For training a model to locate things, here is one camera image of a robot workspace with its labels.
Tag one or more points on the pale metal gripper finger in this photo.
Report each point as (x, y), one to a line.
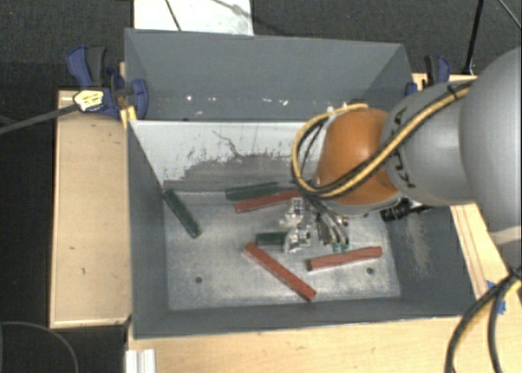
(294, 210)
(299, 238)

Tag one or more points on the dark green flat block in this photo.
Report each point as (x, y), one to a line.
(253, 191)
(270, 238)
(182, 213)

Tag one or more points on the red-brown flat block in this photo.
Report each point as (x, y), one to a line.
(281, 272)
(265, 201)
(346, 257)

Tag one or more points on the grey metal bin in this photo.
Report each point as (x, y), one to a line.
(253, 77)

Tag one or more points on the pale wood flat board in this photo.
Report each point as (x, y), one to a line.
(91, 208)

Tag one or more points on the black cylinder on white bracket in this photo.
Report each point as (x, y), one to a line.
(396, 212)

